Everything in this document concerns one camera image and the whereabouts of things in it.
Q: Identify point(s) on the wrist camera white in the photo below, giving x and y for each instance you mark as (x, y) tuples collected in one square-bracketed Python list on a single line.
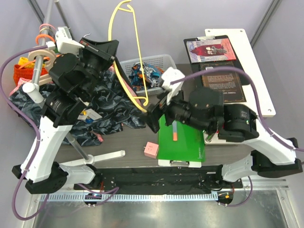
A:
[(172, 81), (64, 42)]

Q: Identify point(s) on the white rack base foot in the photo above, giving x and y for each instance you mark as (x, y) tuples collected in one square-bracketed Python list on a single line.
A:
[(98, 158)]

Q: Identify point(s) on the yellow shorts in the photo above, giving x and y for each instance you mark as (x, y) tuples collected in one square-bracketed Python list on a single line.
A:
[(23, 60)]

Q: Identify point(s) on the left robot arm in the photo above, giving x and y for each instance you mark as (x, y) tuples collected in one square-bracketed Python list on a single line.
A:
[(75, 78)]

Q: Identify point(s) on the pink clothes hanger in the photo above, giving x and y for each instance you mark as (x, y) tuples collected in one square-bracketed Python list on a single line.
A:
[(49, 27)]

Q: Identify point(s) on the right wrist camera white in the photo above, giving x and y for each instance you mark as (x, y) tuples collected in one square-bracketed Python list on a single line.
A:
[(172, 81)]

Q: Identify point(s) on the silver clothes rack pole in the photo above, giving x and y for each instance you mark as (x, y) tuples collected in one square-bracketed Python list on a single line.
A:
[(46, 32)]

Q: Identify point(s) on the white side table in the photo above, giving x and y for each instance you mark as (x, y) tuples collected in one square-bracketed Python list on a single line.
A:
[(240, 42)]

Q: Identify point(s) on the pink cube power adapter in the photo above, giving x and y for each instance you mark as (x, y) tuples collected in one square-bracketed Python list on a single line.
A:
[(151, 150)]

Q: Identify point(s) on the orange marker pen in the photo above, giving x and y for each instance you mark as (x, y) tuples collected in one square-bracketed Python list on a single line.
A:
[(174, 131)]

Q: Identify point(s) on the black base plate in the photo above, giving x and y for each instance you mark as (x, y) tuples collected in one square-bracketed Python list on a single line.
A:
[(162, 180)]

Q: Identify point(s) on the red illustrated book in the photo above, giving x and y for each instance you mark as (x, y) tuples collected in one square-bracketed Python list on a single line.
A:
[(211, 49)]

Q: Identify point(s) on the black hardcover book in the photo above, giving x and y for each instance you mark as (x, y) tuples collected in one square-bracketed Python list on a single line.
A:
[(226, 82)]

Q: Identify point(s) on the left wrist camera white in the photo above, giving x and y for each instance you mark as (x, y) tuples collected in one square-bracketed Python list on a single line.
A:
[(64, 42)]

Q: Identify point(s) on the beige wooden hanger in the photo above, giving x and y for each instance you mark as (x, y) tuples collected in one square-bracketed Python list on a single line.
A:
[(39, 78)]

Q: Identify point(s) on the orange clothes hanger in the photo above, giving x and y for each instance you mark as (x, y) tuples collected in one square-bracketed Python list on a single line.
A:
[(48, 56)]

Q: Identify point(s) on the orange knitted shorts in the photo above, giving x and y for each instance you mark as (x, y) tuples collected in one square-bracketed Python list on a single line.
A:
[(23, 69)]

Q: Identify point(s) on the dark patterned shorts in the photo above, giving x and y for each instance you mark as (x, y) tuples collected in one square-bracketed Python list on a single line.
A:
[(109, 101)]

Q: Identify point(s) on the white garment tags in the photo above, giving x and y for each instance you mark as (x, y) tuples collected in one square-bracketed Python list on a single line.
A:
[(89, 116)]

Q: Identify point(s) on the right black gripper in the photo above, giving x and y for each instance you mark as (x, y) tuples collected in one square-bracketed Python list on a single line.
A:
[(153, 113)]

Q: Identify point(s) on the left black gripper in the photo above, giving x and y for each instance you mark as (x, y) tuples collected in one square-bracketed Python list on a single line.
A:
[(106, 50)]

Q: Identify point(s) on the white cable duct strip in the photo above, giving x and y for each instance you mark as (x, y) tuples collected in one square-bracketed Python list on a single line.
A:
[(90, 197)]

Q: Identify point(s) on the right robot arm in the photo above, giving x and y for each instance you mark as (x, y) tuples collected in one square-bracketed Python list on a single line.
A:
[(272, 156)]

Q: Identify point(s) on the white perforated plastic basket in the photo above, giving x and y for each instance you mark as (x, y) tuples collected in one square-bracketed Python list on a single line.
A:
[(162, 61)]

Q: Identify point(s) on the green clipboard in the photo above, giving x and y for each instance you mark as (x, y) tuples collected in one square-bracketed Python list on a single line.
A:
[(187, 151)]

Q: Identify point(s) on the aluminium rail frame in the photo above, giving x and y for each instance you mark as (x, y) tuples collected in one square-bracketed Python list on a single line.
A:
[(260, 203)]

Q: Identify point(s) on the colourful patterned shorts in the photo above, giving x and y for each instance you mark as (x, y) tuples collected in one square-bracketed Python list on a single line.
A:
[(145, 76)]

